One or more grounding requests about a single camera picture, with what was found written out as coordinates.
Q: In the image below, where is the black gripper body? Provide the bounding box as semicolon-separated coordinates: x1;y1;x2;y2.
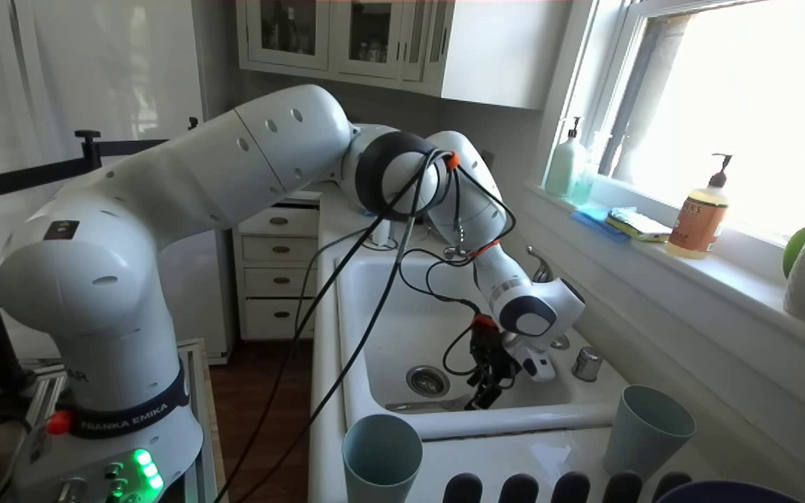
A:
468;316;521;394

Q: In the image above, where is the chrome tap faucet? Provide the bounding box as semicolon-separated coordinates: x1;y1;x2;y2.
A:
525;247;557;282

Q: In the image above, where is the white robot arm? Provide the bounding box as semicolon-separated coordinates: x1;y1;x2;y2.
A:
0;85;585;440

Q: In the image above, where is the steel sink drain strainer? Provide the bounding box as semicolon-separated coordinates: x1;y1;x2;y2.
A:
405;367;451;397

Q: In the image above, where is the chrome sink sprayer cap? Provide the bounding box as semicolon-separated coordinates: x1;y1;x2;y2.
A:
572;348;605;384

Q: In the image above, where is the white ceramic sink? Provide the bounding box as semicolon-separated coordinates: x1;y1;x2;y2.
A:
304;180;705;503

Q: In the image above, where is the light teal cup left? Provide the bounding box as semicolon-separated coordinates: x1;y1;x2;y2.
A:
342;415;423;503

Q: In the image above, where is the light teal cup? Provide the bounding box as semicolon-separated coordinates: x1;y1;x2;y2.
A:
605;387;693;478
342;415;423;503

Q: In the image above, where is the light teal cup right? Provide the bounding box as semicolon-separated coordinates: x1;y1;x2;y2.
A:
605;387;693;478

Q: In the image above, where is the black dish drying rack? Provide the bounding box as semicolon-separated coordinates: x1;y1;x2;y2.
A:
438;474;693;503

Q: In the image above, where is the blue cloth on sill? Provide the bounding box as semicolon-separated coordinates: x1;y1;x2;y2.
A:
572;203;628;243

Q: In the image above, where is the sponge dish on sill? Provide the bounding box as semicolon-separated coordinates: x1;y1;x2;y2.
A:
607;208;670;243

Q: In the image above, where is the green soap dispenser bottle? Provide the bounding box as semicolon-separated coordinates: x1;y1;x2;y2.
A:
544;121;585;200

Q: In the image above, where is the blue bowl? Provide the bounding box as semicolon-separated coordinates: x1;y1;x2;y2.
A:
653;482;799;503

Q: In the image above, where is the white drawer cabinet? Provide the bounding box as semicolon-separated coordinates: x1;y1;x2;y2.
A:
231;194;318;341

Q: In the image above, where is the orange soap dispenser bottle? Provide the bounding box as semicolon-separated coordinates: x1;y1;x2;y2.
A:
667;155;732;257

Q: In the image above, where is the white upper cabinet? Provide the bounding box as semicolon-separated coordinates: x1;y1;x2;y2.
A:
234;0;570;109

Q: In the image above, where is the grey-green cable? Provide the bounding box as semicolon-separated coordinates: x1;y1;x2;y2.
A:
209;149;521;503

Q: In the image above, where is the window frame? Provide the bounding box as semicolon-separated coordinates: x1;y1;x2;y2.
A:
536;0;805;367

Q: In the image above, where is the black camera stand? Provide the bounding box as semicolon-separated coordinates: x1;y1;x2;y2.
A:
0;141;203;408

